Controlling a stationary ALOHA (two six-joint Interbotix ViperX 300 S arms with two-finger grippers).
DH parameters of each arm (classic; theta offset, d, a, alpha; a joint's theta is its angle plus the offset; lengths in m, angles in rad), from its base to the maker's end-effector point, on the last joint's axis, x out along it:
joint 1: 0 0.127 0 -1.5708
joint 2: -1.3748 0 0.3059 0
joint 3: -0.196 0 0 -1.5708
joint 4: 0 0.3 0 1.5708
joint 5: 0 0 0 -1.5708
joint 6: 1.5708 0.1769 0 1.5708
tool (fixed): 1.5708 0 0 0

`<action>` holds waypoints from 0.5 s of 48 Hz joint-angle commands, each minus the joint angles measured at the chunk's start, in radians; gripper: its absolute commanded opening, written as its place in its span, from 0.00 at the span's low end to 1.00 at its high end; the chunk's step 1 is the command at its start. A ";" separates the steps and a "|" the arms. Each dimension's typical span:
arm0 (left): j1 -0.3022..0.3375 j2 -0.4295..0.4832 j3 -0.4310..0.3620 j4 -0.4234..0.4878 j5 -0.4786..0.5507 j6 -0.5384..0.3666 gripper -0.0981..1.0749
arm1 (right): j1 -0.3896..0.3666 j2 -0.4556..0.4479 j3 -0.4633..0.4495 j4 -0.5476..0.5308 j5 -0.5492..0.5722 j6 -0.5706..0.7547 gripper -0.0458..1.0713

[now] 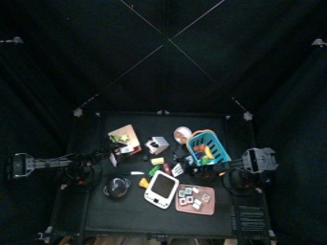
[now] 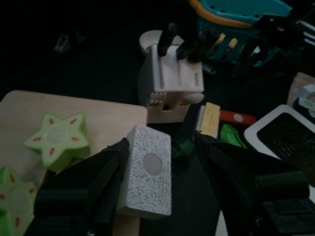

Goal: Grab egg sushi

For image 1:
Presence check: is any black toy pot with lid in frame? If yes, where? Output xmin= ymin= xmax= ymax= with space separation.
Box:
xmin=103 ymin=176 xmax=132 ymax=200

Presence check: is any white pink toy bowl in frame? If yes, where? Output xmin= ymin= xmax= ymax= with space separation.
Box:
xmin=172 ymin=125 xmax=194 ymax=145

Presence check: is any white black striped toy piece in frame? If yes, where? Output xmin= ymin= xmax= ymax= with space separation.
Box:
xmin=170 ymin=163 xmax=186 ymax=178

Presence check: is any pink tray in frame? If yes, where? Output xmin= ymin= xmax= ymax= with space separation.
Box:
xmin=174 ymin=183 xmax=218 ymax=216

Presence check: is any green toy lettuce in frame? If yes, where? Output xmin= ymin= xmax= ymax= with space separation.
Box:
xmin=108 ymin=134 xmax=131 ymax=144

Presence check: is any yellow toy banana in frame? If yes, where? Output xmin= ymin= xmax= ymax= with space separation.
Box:
xmin=203 ymin=145 xmax=216 ymax=160

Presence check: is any white toy tablet black screen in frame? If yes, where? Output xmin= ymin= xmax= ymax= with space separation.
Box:
xmin=143 ymin=169 xmax=182 ymax=211

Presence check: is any thin grey brace cord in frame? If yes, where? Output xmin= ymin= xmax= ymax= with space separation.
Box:
xmin=77 ymin=0 xmax=226 ymax=109
xmin=119 ymin=0 xmax=248 ymax=113

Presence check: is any blue toy basket orange handle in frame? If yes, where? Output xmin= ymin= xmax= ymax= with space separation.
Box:
xmin=186 ymin=128 xmax=232 ymax=167

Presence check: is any wooden cutting board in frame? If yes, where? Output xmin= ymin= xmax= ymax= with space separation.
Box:
xmin=107 ymin=123 xmax=143 ymax=156

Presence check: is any white grey toy cube box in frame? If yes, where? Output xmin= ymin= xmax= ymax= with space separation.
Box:
xmin=144 ymin=136 xmax=171 ymax=156

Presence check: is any green toy food piece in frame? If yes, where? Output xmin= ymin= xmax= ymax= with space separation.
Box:
xmin=147 ymin=165 xmax=163 ymax=178

